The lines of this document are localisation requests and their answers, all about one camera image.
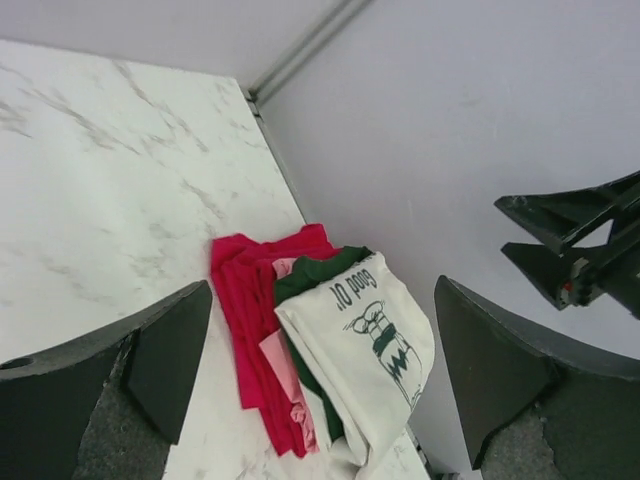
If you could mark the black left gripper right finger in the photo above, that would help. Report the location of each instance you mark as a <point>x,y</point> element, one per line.
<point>507,371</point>

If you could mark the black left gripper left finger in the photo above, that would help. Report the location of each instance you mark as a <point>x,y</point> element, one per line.
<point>109,404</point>

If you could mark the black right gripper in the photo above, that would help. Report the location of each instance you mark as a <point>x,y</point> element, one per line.
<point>581,275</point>

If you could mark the cream and green Charlie Brown shirt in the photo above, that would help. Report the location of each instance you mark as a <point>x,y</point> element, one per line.
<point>369,347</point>

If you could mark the light pink folded t shirt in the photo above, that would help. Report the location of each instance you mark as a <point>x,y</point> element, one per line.
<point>275,349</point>

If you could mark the crimson folded t shirt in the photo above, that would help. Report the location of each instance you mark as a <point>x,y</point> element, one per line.
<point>242,273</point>

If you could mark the right aluminium frame post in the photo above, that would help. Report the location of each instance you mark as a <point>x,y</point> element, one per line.
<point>295,57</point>

